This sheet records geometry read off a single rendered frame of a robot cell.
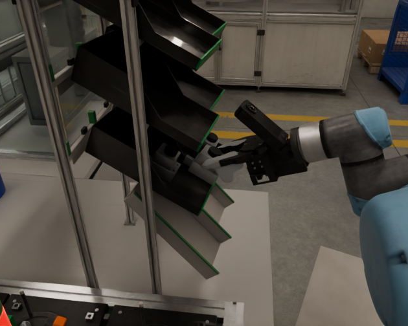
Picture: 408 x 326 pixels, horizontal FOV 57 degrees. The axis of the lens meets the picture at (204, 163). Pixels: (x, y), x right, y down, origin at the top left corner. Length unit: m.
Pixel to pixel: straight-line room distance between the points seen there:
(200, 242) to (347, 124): 0.48
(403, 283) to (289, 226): 2.32
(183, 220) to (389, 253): 0.70
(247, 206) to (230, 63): 3.33
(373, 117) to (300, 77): 3.97
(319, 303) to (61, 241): 0.80
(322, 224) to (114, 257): 1.77
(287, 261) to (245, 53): 2.77
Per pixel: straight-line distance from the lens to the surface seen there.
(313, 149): 0.71
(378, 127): 0.70
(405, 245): 0.32
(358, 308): 1.14
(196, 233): 0.98
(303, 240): 2.54
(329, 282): 1.17
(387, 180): 0.73
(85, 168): 1.63
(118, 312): 0.94
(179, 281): 1.12
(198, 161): 0.81
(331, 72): 4.70
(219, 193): 1.12
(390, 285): 0.33
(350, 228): 2.72
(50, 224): 1.39
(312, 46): 4.56
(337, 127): 0.71
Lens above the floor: 1.72
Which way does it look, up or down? 33 degrees down
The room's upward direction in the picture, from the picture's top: straight up
